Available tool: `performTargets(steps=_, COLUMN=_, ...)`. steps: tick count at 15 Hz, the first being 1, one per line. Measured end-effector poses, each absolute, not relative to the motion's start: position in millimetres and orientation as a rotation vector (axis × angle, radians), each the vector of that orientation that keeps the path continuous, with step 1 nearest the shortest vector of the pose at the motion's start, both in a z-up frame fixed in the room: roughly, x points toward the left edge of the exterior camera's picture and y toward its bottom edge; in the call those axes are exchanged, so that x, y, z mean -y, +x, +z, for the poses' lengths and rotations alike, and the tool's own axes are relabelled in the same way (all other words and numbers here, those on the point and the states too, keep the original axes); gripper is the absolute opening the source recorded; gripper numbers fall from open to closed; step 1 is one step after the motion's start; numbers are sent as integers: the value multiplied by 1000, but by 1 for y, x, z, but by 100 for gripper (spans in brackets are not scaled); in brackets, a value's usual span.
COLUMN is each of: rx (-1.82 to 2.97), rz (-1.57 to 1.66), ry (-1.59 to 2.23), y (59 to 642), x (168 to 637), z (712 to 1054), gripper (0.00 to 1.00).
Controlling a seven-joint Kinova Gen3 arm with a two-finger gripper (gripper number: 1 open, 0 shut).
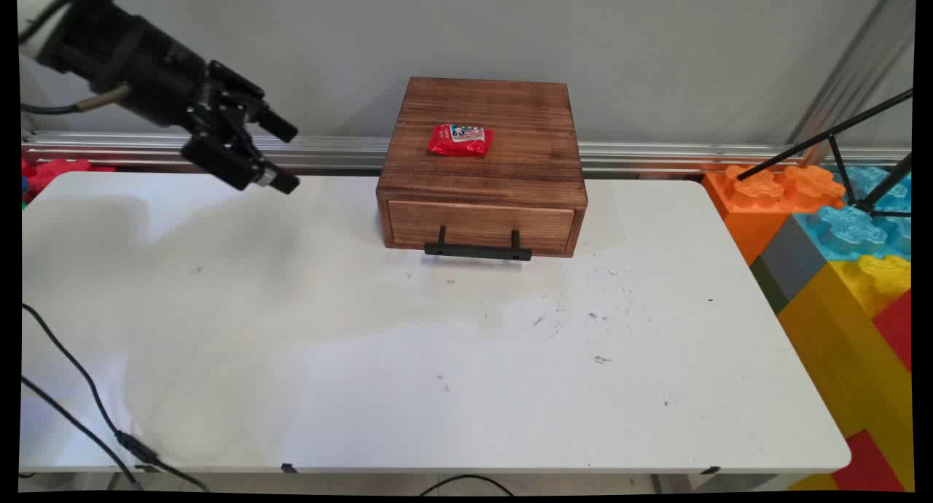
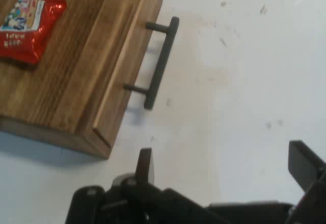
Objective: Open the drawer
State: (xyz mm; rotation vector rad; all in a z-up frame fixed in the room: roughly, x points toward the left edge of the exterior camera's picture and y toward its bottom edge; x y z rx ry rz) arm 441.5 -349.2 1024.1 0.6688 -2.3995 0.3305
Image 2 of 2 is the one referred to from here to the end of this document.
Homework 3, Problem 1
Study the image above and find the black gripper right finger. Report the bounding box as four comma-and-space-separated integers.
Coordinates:
284, 139, 326, 224

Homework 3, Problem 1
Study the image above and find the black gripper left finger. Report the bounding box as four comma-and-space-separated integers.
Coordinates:
112, 147, 164, 209

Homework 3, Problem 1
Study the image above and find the wooden drawer with black handle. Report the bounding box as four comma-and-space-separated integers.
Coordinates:
92, 0, 180, 160

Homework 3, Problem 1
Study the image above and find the brown wooden drawer cabinet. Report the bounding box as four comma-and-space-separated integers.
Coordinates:
0, 0, 164, 160

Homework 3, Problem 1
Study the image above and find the red snack packet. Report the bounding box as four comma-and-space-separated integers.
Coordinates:
0, 0, 68, 66

